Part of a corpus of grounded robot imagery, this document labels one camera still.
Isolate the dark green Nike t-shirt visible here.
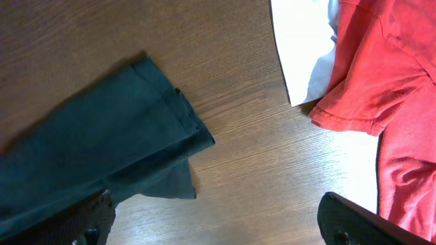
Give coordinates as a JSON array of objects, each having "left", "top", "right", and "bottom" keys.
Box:
[{"left": 1, "top": 57, "right": 215, "bottom": 240}]

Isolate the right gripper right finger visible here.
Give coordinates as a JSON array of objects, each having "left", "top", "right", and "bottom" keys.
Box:
[{"left": 317, "top": 192, "right": 433, "bottom": 245}]

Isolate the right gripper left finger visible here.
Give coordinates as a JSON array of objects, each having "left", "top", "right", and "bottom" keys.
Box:
[{"left": 10, "top": 190, "right": 115, "bottom": 245}]

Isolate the white t-shirt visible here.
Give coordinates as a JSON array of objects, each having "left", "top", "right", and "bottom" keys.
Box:
[{"left": 270, "top": 0, "right": 339, "bottom": 106}]

